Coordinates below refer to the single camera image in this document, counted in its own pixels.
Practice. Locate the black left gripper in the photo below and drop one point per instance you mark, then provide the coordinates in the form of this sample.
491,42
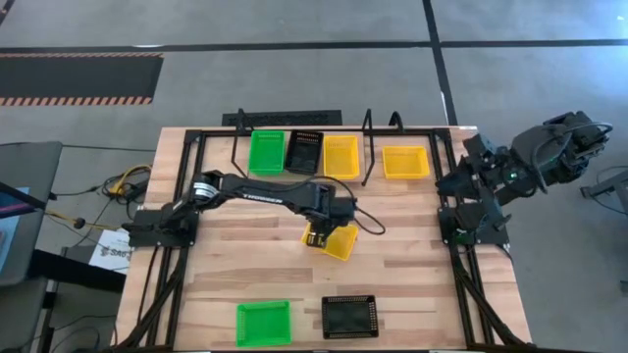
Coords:
329,220

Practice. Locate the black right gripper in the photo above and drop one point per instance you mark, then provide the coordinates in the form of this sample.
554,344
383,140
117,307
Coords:
476,182

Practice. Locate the yellow plastic basket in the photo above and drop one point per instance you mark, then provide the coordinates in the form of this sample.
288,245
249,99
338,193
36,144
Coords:
341,157
343,242
405,162

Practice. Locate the black plastic basket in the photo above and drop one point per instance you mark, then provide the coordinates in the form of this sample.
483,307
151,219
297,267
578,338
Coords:
350,317
304,154

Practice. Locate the green plastic basket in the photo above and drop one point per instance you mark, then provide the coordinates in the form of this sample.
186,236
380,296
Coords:
266,152
263,323

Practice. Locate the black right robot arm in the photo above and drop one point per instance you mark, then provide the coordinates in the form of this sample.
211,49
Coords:
535,152

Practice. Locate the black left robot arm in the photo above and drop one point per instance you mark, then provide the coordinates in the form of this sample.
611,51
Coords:
265,193

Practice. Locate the grey metal stand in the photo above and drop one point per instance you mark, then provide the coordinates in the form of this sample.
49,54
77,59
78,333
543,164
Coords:
608,186

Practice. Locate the white printed paper sheet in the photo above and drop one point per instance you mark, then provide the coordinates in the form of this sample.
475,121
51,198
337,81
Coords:
110,252

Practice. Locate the black orange striped floor mat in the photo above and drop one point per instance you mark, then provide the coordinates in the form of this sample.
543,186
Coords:
73,78

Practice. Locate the grey side table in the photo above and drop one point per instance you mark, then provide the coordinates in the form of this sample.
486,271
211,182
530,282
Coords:
29,162

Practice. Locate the black aluminium table frame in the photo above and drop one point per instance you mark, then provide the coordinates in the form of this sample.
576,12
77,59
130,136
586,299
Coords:
417,131

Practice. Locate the black curved metal bracket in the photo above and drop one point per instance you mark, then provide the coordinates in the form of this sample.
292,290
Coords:
396,114

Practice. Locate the black frame clamp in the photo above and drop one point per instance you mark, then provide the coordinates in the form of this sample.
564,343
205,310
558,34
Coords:
241,120

